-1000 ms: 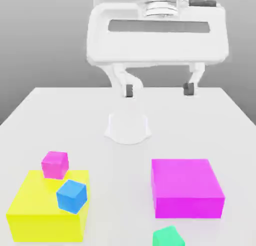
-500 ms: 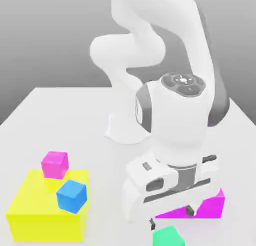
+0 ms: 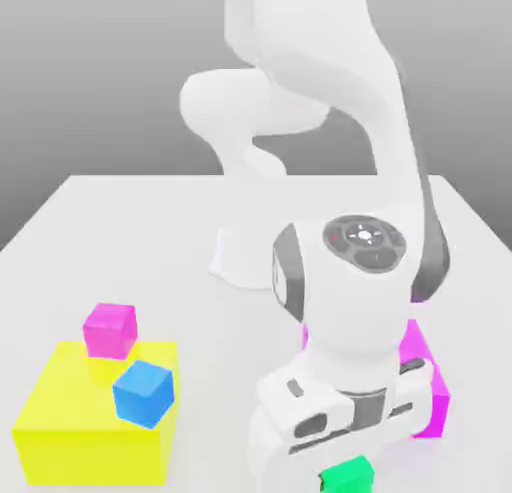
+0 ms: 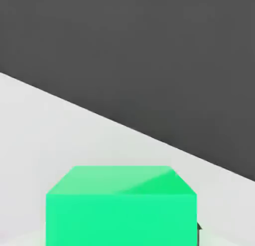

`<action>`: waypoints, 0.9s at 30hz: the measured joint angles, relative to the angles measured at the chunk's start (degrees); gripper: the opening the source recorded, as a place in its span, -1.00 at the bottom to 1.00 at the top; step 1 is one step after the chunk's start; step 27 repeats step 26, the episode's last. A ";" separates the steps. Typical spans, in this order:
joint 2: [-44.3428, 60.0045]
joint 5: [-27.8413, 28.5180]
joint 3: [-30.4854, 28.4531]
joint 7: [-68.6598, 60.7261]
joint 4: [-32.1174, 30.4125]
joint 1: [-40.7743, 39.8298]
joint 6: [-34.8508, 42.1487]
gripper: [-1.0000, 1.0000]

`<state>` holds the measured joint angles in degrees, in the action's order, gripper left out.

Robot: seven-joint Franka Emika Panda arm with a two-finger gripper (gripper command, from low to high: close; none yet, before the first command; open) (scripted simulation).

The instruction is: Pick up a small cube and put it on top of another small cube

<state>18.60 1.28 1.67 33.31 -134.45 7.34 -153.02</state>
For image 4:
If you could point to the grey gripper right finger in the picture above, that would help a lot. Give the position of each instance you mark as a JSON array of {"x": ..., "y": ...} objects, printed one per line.
[{"x": 207, "y": 239}]

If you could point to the small green cube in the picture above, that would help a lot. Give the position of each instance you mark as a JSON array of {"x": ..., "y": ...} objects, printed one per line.
[{"x": 121, "y": 216}]

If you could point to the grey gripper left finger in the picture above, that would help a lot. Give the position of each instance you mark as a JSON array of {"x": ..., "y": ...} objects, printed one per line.
[{"x": 29, "y": 240}]

